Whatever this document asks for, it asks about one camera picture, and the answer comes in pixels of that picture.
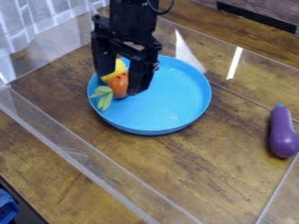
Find orange toy carrot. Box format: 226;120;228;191
90;72;128;111

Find clear acrylic enclosure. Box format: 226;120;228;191
0;0;299;224

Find purple toy eggplant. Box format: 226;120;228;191
269;103;299;158

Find black bar in background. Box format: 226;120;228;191
216;1;297;34

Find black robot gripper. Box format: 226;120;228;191
90;0;162;95

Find yellow toy lemon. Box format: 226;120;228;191
99;59;126;82

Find blue round plate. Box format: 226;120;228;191
86;55;210;136

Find blue object at corner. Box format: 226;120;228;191
0;188;19;224

